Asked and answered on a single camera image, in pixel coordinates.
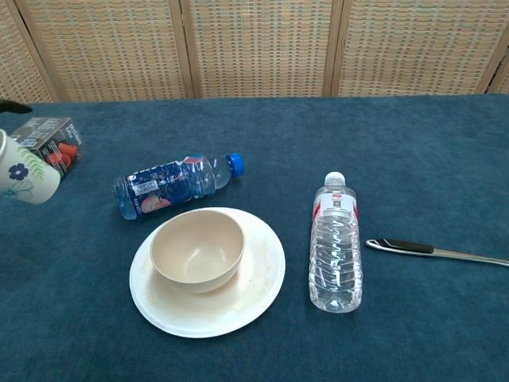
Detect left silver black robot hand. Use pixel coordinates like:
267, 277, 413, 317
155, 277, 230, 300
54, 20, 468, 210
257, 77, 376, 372
0, 99, 33, 114

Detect white floral paper cup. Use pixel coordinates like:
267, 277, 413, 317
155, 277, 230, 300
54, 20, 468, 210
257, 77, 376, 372
0, 127, 62, 205

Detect small beige bowl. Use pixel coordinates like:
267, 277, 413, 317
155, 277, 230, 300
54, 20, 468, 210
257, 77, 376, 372
150, 209, 246, 294

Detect white round plate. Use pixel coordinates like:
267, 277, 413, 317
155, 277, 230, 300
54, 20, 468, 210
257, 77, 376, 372
129, 206, 287, 339

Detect bamboo screen panel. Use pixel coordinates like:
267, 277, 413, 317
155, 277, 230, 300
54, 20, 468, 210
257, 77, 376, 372
487, 51, 509, 95
14, 0, 196, 103
332, 0, 509, 97
0, 0, 55, 104
178, 0, 343, 99

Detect clear box red items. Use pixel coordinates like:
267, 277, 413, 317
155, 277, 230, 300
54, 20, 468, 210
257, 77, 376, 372
10, 116, 87, 176

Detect blue label drink bottle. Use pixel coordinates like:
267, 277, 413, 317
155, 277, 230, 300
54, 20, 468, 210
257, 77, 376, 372
112, 152, 246, 221

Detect dark teal table mat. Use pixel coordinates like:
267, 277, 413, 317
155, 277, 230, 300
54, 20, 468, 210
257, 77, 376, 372
0, 93, 509, 382

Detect clear water bottle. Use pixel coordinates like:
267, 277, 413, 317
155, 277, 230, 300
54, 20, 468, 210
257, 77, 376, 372
309, 171, 365, 314

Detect steel ladle black handle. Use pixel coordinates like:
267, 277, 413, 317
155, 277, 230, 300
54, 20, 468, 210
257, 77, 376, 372
364, 238, 509, 267

